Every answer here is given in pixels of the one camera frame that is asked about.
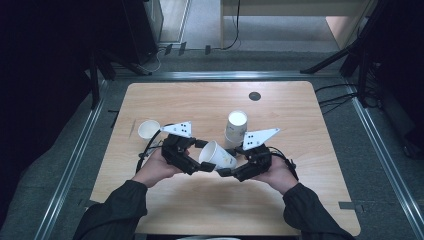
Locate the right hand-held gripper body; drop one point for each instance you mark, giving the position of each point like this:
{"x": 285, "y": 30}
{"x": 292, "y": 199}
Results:
{"x": 256, "y": 160}

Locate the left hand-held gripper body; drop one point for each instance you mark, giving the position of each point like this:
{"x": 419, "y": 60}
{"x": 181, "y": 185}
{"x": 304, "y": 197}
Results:
{"x": 176, "y": 150}

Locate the white paper cup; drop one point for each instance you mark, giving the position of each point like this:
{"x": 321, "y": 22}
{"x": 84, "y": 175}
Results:
{"x": 236, "y": 121}
{"x": 149, "y": 130}
{"x": 230, "y": 141}
{"x": 218, "y": 156}

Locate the person's right hand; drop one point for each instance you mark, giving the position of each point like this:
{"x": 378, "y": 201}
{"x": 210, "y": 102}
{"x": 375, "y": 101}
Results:
{"x": 278, "y": 173}

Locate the person's left hand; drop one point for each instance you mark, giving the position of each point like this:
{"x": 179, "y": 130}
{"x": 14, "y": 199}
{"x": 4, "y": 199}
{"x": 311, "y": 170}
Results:
{"x": 155, "y": 170}

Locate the black table grommet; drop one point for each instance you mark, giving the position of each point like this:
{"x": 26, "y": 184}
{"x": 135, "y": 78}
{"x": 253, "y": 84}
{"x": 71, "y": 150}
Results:
{"x": 254, "y": 96}

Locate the black tape strip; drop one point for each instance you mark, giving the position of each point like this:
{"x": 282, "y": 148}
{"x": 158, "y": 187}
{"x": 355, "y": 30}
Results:
{"x": 115, "y": 116}

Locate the grey tape piece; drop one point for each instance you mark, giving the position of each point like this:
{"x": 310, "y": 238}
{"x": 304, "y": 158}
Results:
{"x": 350, "y": 205}

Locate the black stand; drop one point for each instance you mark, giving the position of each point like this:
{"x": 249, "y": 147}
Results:
{"x": 95, "y": 83}
{"x": 360, "y": 50}

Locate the black cabinet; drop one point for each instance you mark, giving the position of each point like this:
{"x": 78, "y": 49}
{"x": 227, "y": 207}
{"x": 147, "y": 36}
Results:
{"x": 140, "y": 30}

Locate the dark curtain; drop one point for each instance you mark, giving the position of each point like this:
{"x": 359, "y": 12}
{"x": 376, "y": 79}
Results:
{"x": 405, "y": 60}
{"x": 40, "y": 83}

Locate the metal floor rail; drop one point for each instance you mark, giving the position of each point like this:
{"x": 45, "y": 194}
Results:
{"x": 383, "y": 160}
{"x": 71, "y": 166}
{"x": 226, "y": 75}

